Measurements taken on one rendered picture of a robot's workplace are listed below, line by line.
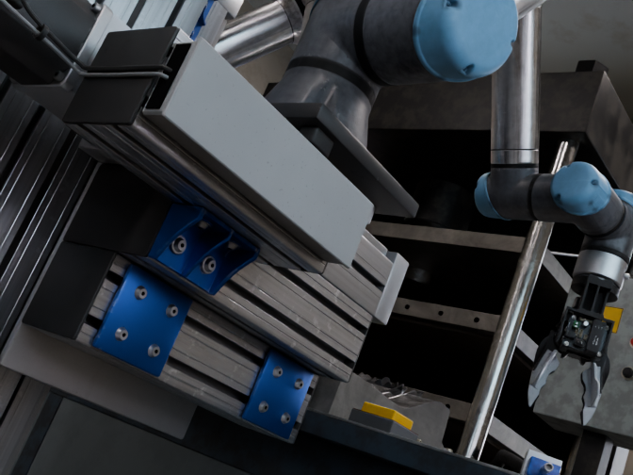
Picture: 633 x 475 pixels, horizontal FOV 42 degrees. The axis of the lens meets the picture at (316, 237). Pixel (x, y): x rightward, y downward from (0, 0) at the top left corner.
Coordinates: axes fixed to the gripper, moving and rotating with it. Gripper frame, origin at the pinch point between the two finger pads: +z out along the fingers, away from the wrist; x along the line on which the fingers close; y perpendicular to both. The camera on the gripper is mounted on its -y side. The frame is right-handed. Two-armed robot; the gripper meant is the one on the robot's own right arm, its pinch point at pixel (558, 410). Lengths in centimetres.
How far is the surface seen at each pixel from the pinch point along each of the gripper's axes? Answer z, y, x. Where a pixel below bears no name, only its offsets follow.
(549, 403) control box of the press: -18, -87, 5
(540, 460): 8.7, 5.1, -0.8
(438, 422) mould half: 2.7, -39.1, -17.6
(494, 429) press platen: -9, -98, -6
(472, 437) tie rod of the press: -2, -81, -10
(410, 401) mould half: 1.7, -32.9, -23.7
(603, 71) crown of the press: -108, -75, -7
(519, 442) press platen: -10, -113, 2
